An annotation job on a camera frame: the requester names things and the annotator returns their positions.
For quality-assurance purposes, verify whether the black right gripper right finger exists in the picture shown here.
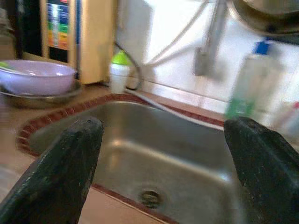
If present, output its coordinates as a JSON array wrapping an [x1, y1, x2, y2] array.
[[223, 116, 299, 224]]

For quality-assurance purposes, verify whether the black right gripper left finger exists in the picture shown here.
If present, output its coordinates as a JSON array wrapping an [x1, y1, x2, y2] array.
[[0, 118, 105, 224]]

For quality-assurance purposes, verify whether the steel plate under purple bowl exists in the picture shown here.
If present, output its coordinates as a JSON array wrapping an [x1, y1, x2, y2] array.
[[0, 80, 84, 109]]

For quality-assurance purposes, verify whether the dish soap bottle blue cap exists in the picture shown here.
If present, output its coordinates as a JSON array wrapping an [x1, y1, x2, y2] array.
[[225, 41, 285, 119]]

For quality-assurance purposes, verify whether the large purple plastic bowl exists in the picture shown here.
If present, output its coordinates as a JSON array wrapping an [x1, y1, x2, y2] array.
[[0, 59, 77, 96]]

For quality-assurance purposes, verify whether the stainless steel sink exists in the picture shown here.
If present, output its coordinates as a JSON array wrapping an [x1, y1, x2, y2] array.
[[28, 100, 248, 224]]

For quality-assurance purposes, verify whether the small white bottle green cap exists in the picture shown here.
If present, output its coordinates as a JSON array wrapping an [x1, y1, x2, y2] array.
[[109, 50, 133, 94]]

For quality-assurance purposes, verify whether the metal faucet pipe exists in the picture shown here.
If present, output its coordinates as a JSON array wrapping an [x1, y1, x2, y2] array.
[[193, 0, 228, 80]]

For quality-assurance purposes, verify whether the beige water ionizer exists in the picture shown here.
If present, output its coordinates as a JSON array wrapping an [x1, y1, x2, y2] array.
[[15, 0, 117, 84]]

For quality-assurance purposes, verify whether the dark metal pan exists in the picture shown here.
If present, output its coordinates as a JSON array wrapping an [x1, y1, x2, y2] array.
[[228, 0, 299, 38]]

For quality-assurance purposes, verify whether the white water hose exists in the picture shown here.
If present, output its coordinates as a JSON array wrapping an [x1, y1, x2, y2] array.
[[143, 0, 211, 66]]

